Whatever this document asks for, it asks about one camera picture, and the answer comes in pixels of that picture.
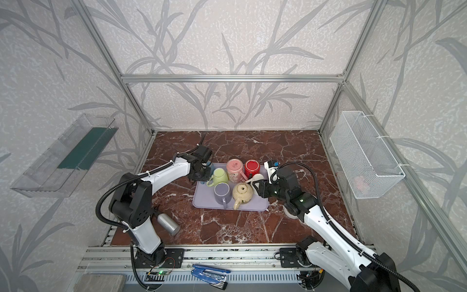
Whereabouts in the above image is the blue stapler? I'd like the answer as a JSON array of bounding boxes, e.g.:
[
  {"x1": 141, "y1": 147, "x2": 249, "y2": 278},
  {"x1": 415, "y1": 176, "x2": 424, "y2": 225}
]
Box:
[{"x1": 191, "y1": 265, "x2": 231, "y2": 290}]

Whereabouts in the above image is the lavender plastic tray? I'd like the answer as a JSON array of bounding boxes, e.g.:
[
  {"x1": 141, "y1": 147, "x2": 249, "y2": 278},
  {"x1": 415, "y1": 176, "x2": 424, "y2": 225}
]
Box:
[{"x1": 193, "y1": 163, "x2": 269, "y2": 211}]

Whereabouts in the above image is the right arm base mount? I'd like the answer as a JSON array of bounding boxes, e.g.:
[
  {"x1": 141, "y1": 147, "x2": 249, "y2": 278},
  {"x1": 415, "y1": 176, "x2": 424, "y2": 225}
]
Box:
[{"x1": 274, "y1": 245, "x2": 313, "y2": 268}]

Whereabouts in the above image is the pink patterned mug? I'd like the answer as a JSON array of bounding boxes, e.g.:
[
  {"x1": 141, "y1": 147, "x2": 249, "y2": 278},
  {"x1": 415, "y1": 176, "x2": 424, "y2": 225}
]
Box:
[{"x1": 226, "y1": 158, "x2": 248, "y2": 184}]

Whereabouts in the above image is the purple mug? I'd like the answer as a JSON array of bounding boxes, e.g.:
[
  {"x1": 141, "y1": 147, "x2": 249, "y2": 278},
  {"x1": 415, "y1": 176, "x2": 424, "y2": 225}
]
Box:
[{"x1": 214, "y1": 182, "x2": 232, "y2": 209}]

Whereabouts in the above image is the white wire basket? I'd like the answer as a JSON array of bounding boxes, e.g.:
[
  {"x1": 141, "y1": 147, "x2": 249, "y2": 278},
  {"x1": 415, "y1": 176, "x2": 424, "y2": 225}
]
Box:
[{"x1": 330, "y1": 111, "x2": 406, "y2": 199}]

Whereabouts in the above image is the white mug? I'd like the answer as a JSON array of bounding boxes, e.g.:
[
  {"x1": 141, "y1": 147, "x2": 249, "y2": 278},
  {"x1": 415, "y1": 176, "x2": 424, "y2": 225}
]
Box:
[{"x1": 246, "y1": 173, "x2": 265, "y2": 183}]

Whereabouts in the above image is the clear plastic wall bin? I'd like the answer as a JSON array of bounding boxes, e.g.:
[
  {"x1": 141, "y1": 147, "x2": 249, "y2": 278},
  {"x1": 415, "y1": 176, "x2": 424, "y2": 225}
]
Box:
[{"x1": 10, "y1": 114, "x2": 119, "y2": 198}]

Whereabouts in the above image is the light green mug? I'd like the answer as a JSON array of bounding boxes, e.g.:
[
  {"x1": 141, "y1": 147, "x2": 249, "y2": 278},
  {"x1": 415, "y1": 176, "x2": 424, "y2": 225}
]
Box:
[{"x1": 206, "y1": 168, "x2": 229, "y2": 187}]

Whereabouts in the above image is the red mug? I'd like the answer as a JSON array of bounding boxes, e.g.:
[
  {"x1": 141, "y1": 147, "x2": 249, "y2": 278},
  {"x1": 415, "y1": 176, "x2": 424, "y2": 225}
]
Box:
[{"x1": 244, "y1": 159, "x2": 260, "y2": 179}]

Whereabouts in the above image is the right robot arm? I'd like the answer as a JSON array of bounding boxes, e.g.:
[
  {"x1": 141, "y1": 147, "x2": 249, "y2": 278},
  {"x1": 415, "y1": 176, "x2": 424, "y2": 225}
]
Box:
[{"x1": 252, "y1": 163, "x2": 419, "y2": 292}]

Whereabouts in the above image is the silver metal can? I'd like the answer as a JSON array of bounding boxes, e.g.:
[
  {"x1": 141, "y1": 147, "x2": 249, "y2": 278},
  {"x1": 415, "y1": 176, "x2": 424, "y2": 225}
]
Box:
[{"x1": 157, "y1": 213, "x2": 181, "y2": 237}]

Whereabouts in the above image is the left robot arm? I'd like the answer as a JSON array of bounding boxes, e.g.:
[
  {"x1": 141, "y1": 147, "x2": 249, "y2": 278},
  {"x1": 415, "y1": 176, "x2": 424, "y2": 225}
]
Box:
[{"x1": 95, "y1": 145, "x2": 212, "y2": 258}]

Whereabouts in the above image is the aluminium frame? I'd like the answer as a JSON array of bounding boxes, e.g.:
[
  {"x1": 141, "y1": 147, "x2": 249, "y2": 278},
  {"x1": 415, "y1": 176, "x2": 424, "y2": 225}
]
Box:
[{"x1": 64, "y1": 1, "x2": 467, "y2": 290}]

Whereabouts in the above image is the clear tape roll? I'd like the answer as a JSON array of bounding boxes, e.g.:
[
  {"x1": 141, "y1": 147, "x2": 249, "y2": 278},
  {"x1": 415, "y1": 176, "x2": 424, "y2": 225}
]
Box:
[{"x1": 283, "y1": 204, "x2": 300, "y2": 220}]

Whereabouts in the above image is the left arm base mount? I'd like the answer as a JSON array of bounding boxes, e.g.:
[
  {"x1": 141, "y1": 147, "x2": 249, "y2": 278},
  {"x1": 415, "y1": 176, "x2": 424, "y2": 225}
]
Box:
[{"x1": 133, "y1": 243, "x2": 185, "y2": 269}]

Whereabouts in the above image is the green circuit board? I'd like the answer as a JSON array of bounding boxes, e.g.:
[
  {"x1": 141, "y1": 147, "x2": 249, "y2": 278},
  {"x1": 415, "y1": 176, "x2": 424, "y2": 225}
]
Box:
[{"x1": 144, "y1": 270, "x2": 172, "y2": 282}]

